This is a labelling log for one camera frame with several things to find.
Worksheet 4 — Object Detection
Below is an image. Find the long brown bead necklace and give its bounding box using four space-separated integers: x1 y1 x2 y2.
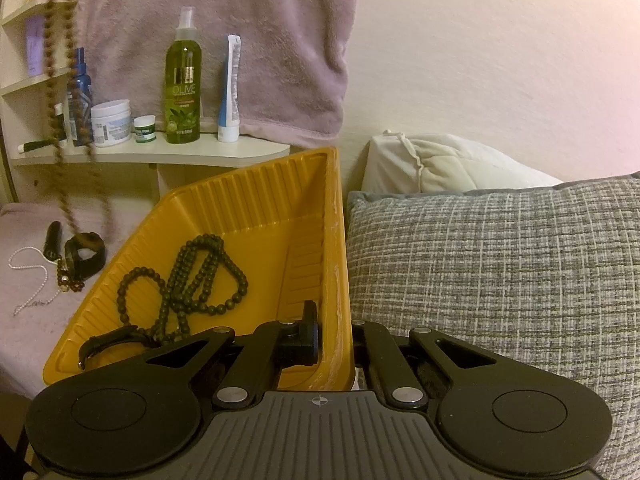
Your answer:
44 0 113 241

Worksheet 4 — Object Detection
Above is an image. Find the green oil spray bottle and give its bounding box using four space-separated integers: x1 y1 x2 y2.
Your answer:
165 6 204 144

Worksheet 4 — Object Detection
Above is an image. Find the small dark bead bracelet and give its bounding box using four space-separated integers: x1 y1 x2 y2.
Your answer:
116 266 168 326

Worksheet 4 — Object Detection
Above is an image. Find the reddish bead bracelet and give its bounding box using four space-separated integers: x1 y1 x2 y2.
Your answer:
55 255 87 293

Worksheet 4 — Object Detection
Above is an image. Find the hanging pink towel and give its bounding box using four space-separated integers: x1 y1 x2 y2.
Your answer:
75 0 365 150

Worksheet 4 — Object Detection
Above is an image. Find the cream wooden shelf unit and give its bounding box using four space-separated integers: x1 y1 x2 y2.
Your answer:
0 0 292 196

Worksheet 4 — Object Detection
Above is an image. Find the black cuff bangle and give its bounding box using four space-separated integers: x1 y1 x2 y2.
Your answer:
64 231 107 281

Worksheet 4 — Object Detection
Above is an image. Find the purple tube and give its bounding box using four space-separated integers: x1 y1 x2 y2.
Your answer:
25 16 47 78

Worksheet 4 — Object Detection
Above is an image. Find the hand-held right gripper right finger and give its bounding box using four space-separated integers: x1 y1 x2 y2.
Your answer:
351 319 507 409

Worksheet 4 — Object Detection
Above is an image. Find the blue spray bottle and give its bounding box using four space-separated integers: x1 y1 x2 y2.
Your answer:
66 47 94 148

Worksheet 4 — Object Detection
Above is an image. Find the yellow plastic tray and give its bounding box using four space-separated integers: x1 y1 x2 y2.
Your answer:
42 146 357 393

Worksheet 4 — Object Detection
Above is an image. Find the black strap band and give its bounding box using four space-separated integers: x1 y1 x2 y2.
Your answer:
77 325 161 371

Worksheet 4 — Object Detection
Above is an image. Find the grey checked pillow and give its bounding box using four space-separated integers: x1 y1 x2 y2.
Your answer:
346 172 640 480

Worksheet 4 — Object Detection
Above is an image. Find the white pillow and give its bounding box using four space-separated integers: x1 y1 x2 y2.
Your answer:
361 130 566 195

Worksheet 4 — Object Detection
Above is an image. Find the white cream jar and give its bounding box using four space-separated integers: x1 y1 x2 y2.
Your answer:
90 100 134 148

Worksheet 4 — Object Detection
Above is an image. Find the blue and white tube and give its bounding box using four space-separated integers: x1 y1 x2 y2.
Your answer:
217 34 243 143

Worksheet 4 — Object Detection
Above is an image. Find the pink fleece blanket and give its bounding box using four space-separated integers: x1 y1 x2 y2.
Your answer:
0 202 156 401

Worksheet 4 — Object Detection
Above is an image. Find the small green-label jar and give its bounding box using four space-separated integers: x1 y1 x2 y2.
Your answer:
133 116 158 144

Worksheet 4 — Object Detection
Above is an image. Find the dark green bead necklace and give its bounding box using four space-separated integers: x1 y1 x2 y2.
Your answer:
150 234 249 348

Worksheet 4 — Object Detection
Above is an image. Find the white pearl necklace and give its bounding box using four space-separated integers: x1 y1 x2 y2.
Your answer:
7 246 63 317

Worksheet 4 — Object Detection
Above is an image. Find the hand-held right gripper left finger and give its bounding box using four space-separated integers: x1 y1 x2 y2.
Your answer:
141 300 322 409

